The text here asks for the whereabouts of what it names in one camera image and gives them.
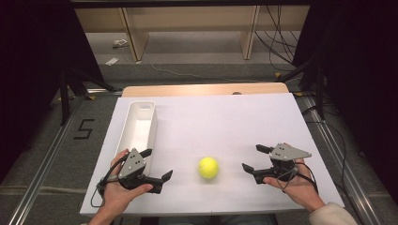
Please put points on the aluminium floor rail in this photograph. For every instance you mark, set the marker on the aluminium floor rail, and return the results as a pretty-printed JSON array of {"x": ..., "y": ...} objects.
[
  {"x": 40, "y": 175},
  {"x": 341, "y": 168}
]

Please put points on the white paper strip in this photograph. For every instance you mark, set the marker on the white paper strip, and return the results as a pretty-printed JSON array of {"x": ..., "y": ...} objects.
[{"x": 112, "y": 61}]

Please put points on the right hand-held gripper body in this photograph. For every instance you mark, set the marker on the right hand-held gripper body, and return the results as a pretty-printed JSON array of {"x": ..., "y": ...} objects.
[{"x": 286, "y": 153}]

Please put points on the person's left hand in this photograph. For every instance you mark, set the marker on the person's left hand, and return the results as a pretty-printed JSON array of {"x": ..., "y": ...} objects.
[{"x": 117, "y": 195}]

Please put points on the yellow tennis ball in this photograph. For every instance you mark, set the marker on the yellow tennis ball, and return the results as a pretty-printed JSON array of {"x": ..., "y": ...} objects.
[{"x": 208, "y": 168}]

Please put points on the person's right hand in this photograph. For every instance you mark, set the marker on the person's right hand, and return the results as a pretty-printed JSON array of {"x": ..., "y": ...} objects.
[{"x": 298, "y": 187}]

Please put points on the black curtain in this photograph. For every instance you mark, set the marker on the black curtain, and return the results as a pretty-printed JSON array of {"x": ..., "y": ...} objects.
[
  {"x": 34, "y": 62},
  {"x": 363, "y": 78}
]

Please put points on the black metal stand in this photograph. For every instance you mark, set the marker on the black metal stand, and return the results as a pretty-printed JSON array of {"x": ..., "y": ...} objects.
[
  {"x": 319, "y": 93},
  {"x": 65, "y": 100}
]

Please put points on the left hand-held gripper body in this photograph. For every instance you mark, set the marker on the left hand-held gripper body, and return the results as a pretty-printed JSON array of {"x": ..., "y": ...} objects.
[{"x": 132, "y": 163}]

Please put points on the white board sheet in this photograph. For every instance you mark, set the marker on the white board sheet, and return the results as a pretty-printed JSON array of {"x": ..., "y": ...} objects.
[{"x": 237, "y": 131}]

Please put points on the white plastic bin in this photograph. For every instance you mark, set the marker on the white plastic bin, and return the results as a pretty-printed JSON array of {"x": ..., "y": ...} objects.
[{"x": 139, "y": 131}]

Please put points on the light wooden shelf unit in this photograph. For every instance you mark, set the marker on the light wooden shelf unit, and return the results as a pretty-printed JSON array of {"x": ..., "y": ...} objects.
[{"x": 194, "y": 18}]

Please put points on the small white floor device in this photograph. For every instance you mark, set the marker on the small white floor device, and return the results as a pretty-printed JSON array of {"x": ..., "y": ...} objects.
[{"x": 120, "y": 42}]

